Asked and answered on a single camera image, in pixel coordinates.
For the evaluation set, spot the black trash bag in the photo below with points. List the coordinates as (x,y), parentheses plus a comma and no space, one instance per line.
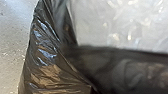
(50,66)

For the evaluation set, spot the white plastic bag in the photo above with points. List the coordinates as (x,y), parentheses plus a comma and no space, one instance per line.
(123,23)

